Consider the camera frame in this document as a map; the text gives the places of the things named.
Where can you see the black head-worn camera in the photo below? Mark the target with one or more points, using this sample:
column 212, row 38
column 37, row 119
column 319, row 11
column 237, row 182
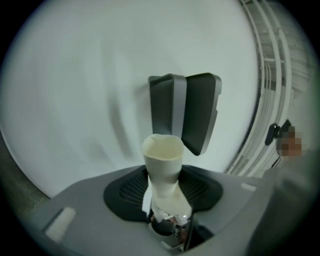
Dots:
column 271, row 133

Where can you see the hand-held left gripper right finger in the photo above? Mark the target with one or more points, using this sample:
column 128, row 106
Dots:
column 237, row 205

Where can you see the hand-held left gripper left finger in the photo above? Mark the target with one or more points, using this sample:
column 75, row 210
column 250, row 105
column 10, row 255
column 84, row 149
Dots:
column 95, row 225

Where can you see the person's head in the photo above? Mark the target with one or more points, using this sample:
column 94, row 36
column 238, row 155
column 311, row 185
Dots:
column 291, row 142

